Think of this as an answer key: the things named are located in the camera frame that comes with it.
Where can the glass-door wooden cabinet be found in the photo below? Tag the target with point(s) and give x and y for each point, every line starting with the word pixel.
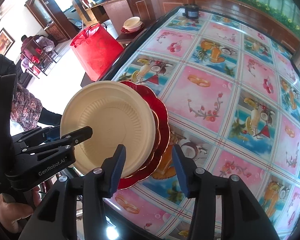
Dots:
pixel 52 22

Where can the printed fruit tablecloth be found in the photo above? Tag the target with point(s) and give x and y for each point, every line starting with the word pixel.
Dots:
pixel 202 100

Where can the dark wooden chair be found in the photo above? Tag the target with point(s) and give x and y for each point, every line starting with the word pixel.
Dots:
pixel 51 62

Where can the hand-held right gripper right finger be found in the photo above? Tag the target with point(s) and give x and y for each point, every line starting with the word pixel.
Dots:
pixel 180 172

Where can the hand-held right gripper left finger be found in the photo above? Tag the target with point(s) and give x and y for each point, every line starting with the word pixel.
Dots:
pixel 117 170

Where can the dark wooden side table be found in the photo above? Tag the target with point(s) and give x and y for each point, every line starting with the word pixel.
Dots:
pixel 130 38

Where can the white bucket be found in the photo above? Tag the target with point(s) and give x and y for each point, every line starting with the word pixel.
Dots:
pixel 113 31

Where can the person's left hand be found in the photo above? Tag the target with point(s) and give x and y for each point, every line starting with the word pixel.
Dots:
pixel 12 212

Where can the curved wooden cabinet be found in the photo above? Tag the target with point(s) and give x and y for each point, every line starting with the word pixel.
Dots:
pixel 215 7

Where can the framed wall picture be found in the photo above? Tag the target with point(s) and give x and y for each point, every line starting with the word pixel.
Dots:
pixel 1 42

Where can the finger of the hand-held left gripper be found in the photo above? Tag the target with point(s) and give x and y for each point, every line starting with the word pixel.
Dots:
pixel 52 133
pixel 80 133

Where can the red gold-rimmed plate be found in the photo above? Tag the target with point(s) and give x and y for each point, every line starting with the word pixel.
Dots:
pixel 150 95
pixel 158 130

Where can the beige ribbed bowl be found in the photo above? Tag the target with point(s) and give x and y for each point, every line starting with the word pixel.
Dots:
pixel 110 115

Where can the dark wooden stool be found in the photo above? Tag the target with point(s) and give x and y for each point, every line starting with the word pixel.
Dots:
pixel 90 80

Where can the small black motor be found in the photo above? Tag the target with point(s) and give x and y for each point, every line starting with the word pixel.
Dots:
pixel 191 12

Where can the red gift bag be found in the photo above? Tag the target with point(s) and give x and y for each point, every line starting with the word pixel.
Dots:
pixel 97 55

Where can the small white bowl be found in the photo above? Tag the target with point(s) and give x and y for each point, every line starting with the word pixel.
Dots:
pixel 140 27
pixel 132 21

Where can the small red plate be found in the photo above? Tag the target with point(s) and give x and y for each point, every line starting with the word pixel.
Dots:
pixel 123 30

